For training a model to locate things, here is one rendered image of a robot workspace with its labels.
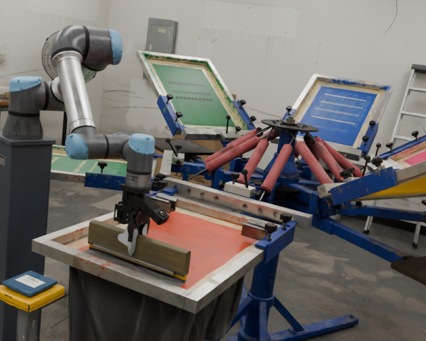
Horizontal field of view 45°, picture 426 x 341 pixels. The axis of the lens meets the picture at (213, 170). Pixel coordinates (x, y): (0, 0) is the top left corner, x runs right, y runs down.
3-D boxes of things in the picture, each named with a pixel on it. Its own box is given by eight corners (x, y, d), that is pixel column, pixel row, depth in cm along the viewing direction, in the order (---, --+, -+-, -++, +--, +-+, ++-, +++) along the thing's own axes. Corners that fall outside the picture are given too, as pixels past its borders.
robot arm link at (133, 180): (156, 172, 156) (140, 176, 149) (155, 187, 157) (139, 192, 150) (136, 167, 159) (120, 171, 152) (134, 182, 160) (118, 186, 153)
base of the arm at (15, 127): (-5, 132, 204) (-4, 107, 201) (32, 131, 215) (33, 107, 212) (13, 140, 194) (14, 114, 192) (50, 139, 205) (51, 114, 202)
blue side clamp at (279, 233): (265, 264, 178) (268, 245, 177) (251, 260, 180) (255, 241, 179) (293, 241, 205) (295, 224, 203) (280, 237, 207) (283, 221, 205)
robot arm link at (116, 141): (97, 130, 160) (112, 137, 152) (130, 131, 167) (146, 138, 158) (95, 155, 162) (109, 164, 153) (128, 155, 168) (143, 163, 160)
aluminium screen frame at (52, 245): (195, 314, 136) (197, 301, 135) (31, 251, 160) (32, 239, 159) (291, 237, 205) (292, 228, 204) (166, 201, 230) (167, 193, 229)
